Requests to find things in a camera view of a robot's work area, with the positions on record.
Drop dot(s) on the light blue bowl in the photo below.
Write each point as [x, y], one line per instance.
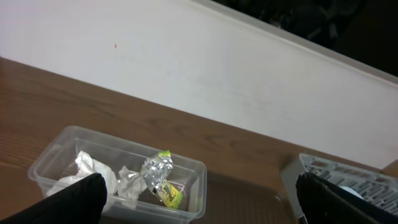
[350, 190]

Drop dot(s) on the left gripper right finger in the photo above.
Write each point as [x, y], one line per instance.
[324, 202]

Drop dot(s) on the grey dishwasher rack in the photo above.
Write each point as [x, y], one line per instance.
[375, 188]

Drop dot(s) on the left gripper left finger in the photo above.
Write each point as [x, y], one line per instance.
[79, 203]

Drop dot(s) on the brown serving tray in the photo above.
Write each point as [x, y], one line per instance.
[230, 200]

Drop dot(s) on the foil snack wrapper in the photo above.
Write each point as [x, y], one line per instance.
[155, 171]

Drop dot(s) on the white napkin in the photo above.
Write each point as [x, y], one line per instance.
[87, 166]

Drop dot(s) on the clear plastic bin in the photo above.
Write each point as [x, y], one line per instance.
[188, 175]

